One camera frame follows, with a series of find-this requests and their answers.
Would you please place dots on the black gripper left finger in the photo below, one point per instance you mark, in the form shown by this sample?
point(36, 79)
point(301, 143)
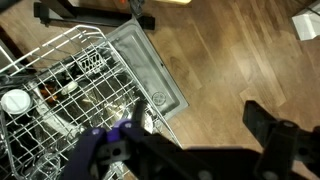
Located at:
point(133, 146)

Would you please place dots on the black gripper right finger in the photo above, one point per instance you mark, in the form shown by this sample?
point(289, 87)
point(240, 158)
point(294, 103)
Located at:
point(276, 143)

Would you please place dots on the grey dishwasher door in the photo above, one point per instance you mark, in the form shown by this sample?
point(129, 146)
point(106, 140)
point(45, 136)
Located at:
point(143, 63)

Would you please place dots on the stainless steel bowl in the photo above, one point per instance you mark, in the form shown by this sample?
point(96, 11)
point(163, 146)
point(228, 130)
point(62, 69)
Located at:
point(110, 110)

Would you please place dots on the small white plastic cap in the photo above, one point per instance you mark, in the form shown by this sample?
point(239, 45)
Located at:
point(70, 88)

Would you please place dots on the clear drinking glass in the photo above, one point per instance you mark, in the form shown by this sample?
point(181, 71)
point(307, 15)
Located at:
point(46, 166)

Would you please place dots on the white slotted rack clip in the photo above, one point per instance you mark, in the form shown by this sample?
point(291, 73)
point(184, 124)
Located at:
point(91, 62)

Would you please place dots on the orange utensil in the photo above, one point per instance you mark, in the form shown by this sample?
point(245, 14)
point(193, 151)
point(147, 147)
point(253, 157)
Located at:
point(49, 92)

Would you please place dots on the white box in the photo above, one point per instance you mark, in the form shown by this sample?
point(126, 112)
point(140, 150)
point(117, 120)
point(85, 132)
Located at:
point(306, 25)

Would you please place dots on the white cup in rack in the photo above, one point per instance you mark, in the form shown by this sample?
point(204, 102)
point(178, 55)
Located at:
point(16, 101)

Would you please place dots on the black metal stand foot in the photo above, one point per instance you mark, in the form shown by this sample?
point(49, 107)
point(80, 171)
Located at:
point(100, 18)

